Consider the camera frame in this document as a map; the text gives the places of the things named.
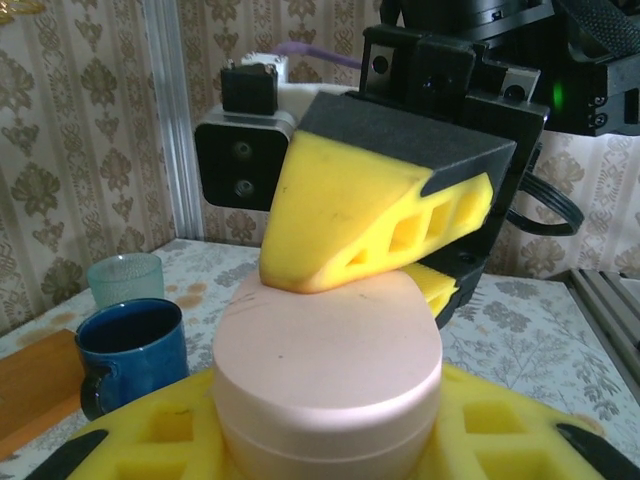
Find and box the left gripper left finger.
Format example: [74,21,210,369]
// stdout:
[29,367,251,480]

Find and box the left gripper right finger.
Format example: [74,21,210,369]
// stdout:
[414,361,640,480]

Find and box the peach pink charging case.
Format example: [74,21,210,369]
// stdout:
[209,267,444,479]

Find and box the dark blue mug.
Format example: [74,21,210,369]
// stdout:
[74,298,190,422]

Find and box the gold rack with wooden base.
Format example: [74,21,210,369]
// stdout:
[0,0,87,454]

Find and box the teal glass tumbler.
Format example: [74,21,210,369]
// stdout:
[87,253,165,311]

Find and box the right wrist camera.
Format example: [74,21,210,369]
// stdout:
[193,52,321,211]

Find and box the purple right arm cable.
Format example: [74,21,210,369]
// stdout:
[276,41,362,69]

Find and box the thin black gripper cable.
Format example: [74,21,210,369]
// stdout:
[504,167,586,236]

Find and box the black braided cable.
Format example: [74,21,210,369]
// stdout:
[569,0,640,59]

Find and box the aluminium front rail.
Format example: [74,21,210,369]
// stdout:
[564,267,640,381]

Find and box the aluminium corner post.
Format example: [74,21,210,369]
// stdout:
[144,0,204,241]

